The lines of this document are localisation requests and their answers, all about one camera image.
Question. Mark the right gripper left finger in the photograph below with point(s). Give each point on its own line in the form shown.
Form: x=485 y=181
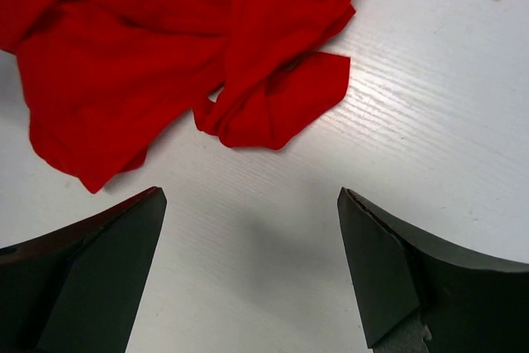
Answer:
x=78 y=289

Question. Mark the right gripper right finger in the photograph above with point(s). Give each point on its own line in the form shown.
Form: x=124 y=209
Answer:
x=417 y=292

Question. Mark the red t shirt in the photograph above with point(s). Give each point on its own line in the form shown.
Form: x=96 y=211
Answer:
x=103 y=78

